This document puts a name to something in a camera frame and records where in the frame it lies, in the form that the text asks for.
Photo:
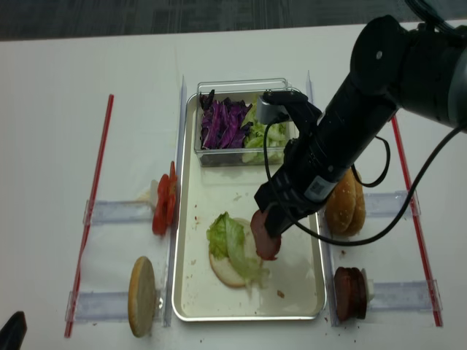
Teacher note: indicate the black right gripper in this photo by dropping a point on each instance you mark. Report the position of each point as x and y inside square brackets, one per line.
[303, 183]

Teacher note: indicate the round sausage meat patty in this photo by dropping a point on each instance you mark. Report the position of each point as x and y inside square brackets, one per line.
[267, 248]

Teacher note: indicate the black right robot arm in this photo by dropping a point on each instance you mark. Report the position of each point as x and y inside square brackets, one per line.
[422, 71]

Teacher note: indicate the green lettuce leaf on bun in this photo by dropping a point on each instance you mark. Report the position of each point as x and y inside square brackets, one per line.
[228, 240]

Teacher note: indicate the shredded green lettuce pile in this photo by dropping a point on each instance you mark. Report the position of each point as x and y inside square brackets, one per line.
[276, 137]

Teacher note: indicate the rear meat patty slice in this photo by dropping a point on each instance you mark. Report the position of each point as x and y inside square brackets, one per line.
[361, 302]

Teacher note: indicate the rear tomato slice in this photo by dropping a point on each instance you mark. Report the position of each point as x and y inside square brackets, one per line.
[172, 194]

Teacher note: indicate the tomato slice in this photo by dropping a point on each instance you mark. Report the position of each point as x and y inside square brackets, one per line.
[172, 194]
[160, 221]

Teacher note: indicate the front tomato slice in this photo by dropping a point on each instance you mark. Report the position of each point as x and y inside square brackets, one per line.
[160, 221]

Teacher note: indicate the white pusher block tomato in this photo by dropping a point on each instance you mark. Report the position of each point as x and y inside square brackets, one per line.
[153, 194]

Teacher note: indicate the front sesame bun top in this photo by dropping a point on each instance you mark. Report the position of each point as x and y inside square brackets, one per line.
[340, 206]

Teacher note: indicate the sesame bun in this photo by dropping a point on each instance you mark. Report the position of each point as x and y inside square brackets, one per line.
[340, 206]
[359, 214]

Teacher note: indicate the bottom bun slice on tray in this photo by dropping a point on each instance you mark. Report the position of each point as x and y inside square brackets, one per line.
[226, 266]

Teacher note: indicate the white rectangular metal tray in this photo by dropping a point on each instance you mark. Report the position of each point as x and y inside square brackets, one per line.
[295, 288]

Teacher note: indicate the rear sesame bun top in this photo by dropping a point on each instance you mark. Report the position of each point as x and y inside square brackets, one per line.
[359, 214]

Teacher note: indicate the clear plastic salad container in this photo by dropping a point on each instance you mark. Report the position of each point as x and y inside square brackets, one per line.
[247, 90]

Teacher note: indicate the shredded purple cabbage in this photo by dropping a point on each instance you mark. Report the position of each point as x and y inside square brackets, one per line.
[221, 122]

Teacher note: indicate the white pusher block patty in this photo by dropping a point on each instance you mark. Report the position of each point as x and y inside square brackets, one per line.
[369, 285]

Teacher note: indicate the right red straw strip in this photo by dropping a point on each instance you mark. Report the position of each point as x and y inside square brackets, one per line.
[426, 266]

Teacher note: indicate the red straw strip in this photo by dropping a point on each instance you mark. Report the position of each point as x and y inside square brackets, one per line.
[426, 266]
[72, 302]

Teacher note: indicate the upright bun slice left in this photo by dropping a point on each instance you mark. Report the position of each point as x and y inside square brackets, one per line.
[141, 297]

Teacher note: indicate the left red straw strip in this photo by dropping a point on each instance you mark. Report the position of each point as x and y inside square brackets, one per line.
[72, 302]

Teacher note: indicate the black left robot gripper tip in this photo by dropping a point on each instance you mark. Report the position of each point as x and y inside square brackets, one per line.
[13, 332]

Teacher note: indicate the clear right bun holder rail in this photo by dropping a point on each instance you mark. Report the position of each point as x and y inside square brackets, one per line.
[384, 204]

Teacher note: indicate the clear bun holder rail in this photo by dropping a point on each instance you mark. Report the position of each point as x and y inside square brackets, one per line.
[384, 204]
[83, 307]

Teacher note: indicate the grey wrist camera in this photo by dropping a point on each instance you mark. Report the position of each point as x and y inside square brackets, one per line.
[266, 112]

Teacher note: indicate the clear patty holder rail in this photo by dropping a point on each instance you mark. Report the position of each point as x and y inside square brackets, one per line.
[401, 296]

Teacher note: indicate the clear tomato holder rail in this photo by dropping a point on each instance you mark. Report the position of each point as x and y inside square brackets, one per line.
[117, 212]

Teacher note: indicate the clear left bun holder rail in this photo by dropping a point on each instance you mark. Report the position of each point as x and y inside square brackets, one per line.
[83, 307]

